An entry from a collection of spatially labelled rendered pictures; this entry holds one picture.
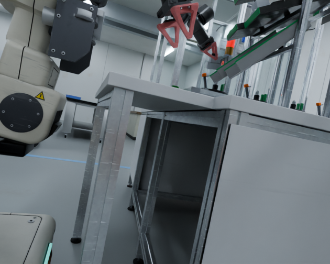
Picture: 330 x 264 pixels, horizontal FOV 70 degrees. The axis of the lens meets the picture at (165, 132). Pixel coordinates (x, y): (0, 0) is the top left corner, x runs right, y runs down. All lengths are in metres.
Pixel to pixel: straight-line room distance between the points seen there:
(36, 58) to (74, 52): 0.10
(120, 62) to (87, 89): 1.87
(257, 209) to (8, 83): 0.69
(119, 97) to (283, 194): 0.44
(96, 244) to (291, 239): 0.46
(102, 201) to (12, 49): 0.45
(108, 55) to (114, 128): 10.43
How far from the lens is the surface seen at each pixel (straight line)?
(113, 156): 0.55
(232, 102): 0.52
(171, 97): 0.55
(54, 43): 0.71
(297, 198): 0.65
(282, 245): 0.67
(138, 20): 7.22
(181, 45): 2.43
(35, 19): 0.80
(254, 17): 0.96
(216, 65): 1.16
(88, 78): 10.76
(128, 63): 11.01
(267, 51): 0.90
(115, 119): 0.54
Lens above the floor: 0.78
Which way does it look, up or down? 2 degrees down
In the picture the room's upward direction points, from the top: 11 degrees clockwise
